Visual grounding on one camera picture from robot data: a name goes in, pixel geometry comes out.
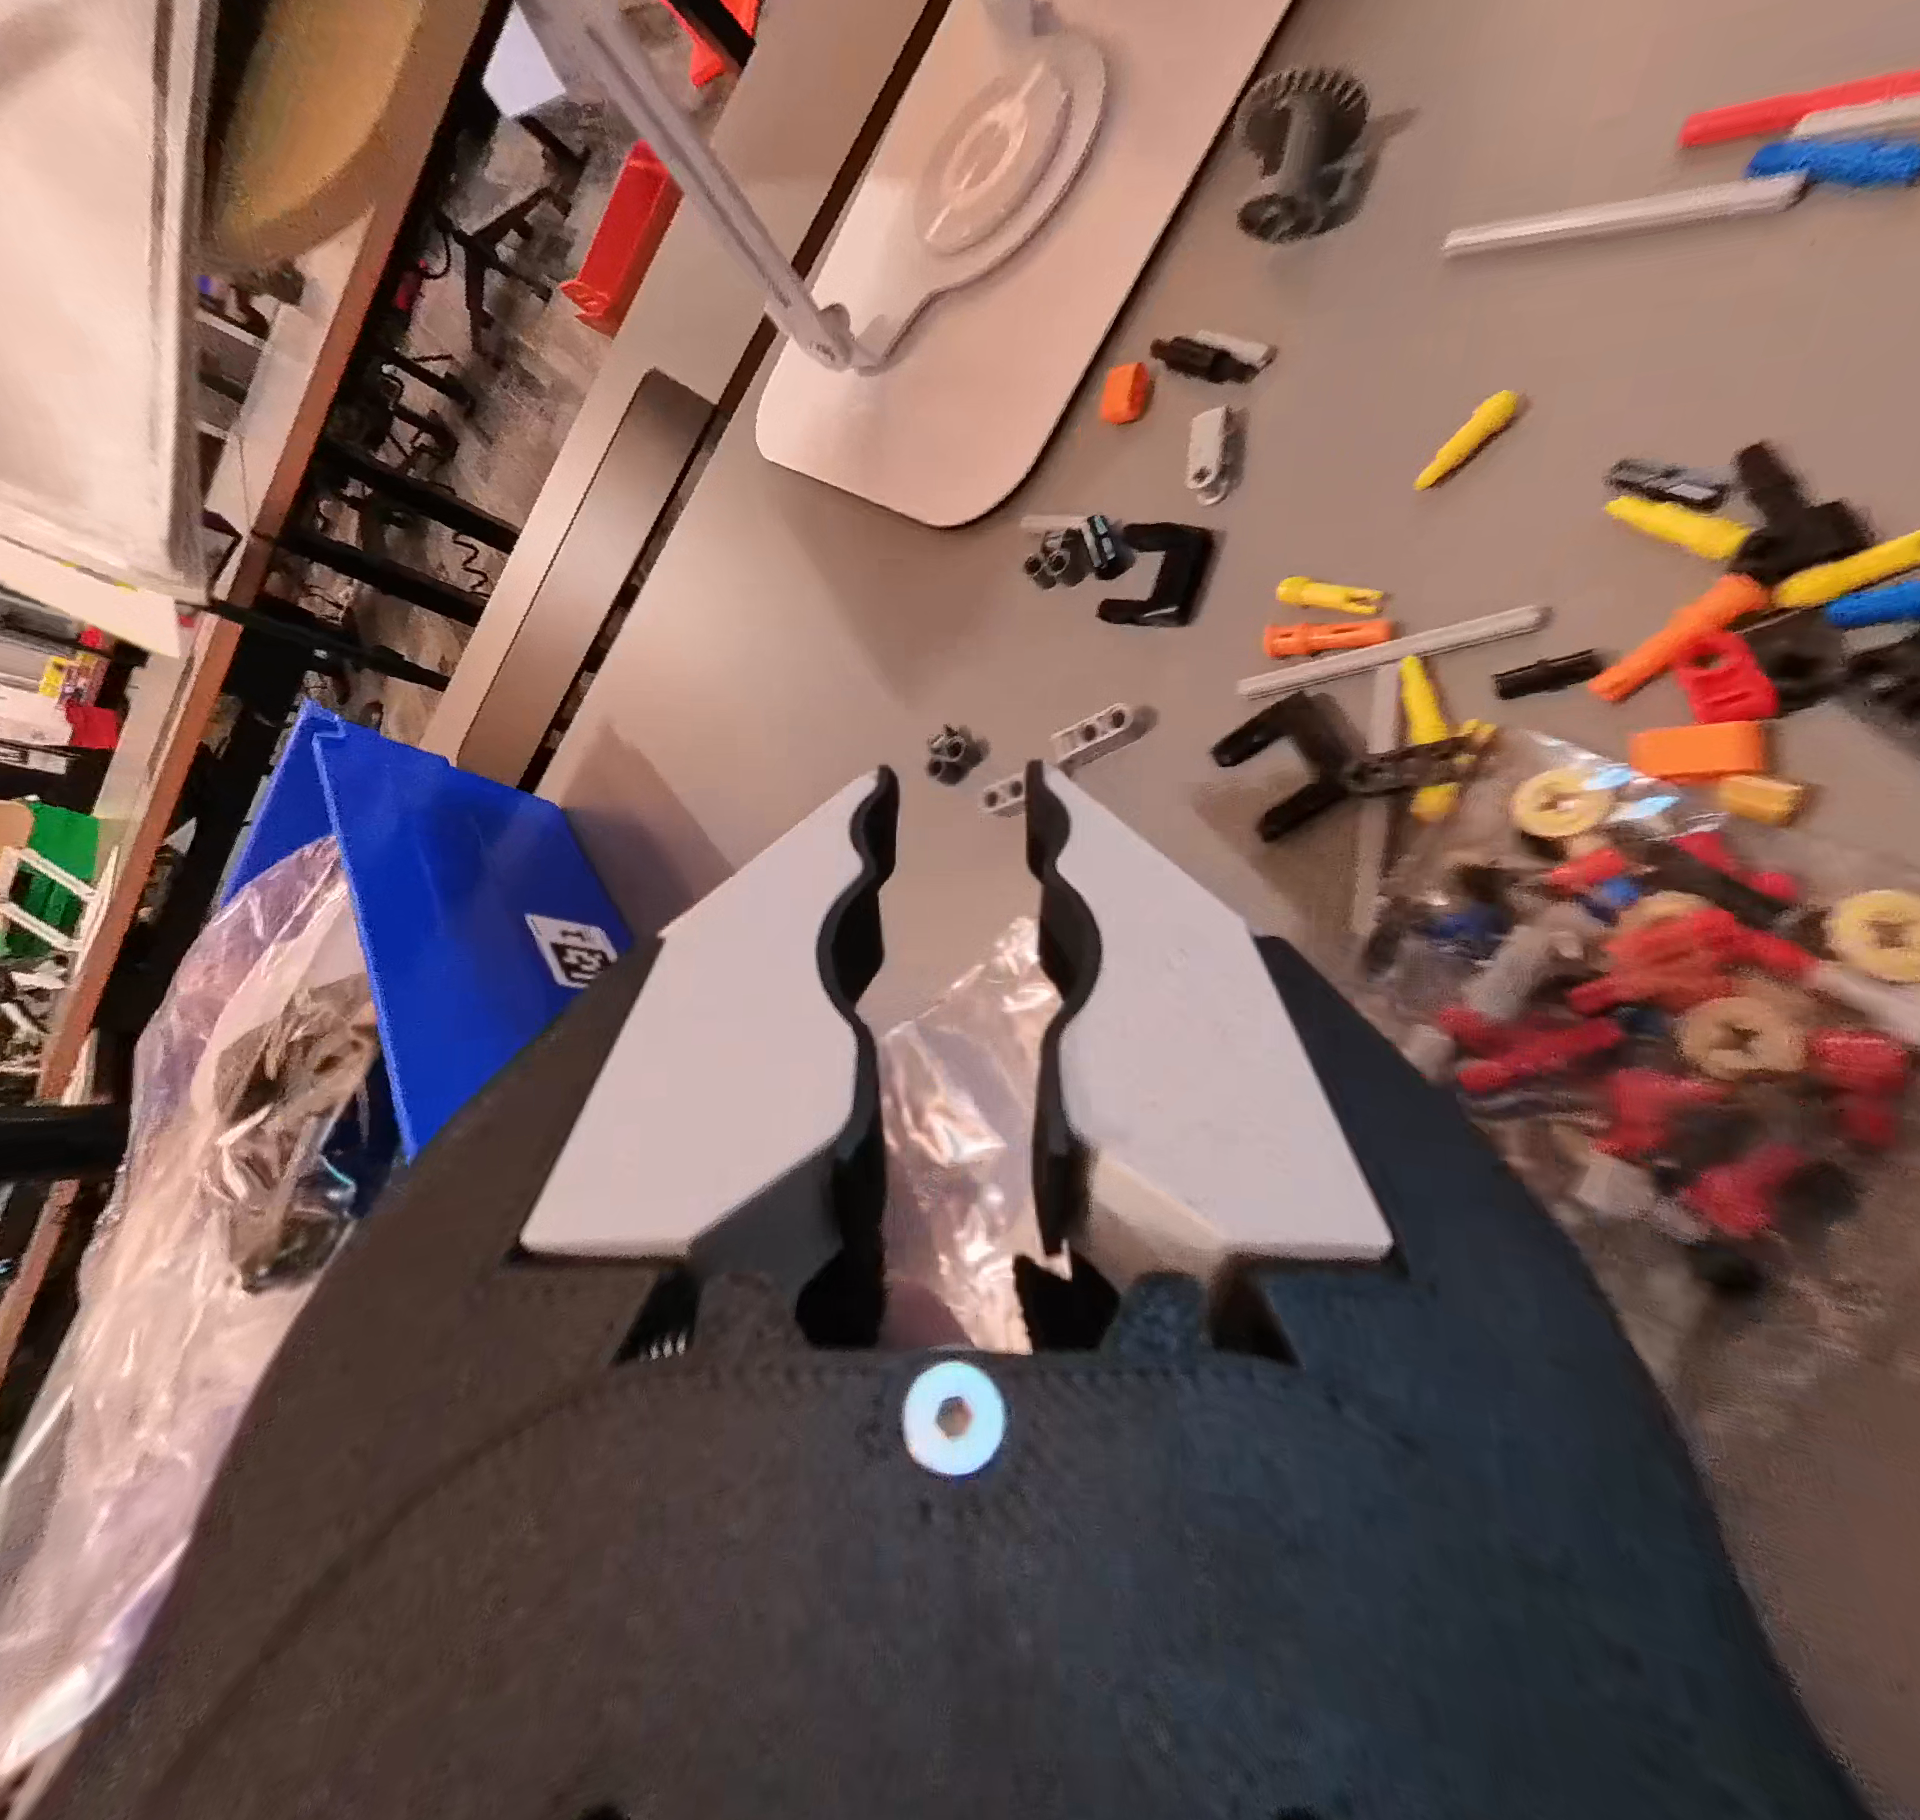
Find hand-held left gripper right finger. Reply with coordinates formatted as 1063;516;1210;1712
1021;759;1397;1267

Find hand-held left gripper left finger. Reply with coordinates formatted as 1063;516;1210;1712
517;763;905;1265

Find black forked lego bracket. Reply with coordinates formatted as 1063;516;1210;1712
1210;690;1486;846

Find yellow lego axle pin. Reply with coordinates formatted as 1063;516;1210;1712
1397;653;1499;824

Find black double lego connector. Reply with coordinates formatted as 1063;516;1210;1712
1022;510;1127;591

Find clear bags of lego parts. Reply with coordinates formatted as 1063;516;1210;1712
0;832;395;1771

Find yellow pointed lego pin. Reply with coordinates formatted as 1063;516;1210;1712
1413;390;1521;494

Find dark grey lego differential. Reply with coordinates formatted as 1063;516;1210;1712
1232;63;1376;247

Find long grey lego axle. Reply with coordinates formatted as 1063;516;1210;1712
1440;177;1811;263

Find blue lego pin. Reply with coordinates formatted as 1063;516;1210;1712
1743;137;1920;191

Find red lego axle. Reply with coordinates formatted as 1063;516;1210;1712
1674;68;1920;152

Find clear empty plastic bag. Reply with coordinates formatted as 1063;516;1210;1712
882;917;1085;1349

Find blue plastic bin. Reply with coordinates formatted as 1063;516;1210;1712
218;699;634;1167

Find grey metal panel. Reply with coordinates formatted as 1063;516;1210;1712
423;366;725;801

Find wooden desk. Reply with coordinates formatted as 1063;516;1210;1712
0;0;519;1357

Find red plastic bin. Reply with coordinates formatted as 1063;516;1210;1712
559;140;687;340

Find clear acrylic stand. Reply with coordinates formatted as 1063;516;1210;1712
498;0;1114;379

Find tan cardboard roll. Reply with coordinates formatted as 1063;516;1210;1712
201;0;504;269

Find black lego u bracket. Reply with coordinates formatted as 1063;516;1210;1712
1093;520;1215;631

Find silver stand base plate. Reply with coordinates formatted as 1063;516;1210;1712
752;0;1354;534

